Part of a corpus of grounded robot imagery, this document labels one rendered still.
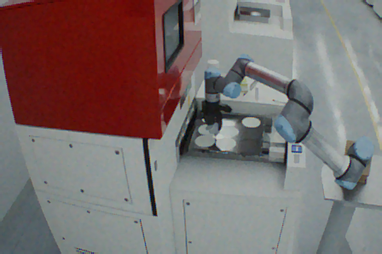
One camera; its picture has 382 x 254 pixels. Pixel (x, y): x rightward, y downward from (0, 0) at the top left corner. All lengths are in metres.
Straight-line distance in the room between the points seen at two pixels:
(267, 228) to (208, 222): 0.30
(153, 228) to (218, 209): 0.33
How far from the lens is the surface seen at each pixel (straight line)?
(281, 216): 1.99
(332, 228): 2.30
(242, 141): 2.11
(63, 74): 1.57
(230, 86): 1.85
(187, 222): 2.08
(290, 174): 1.89
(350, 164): 1.79
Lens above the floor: 2.08
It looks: 32 degrees down
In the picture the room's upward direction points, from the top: 2 degrees counter-clockwise
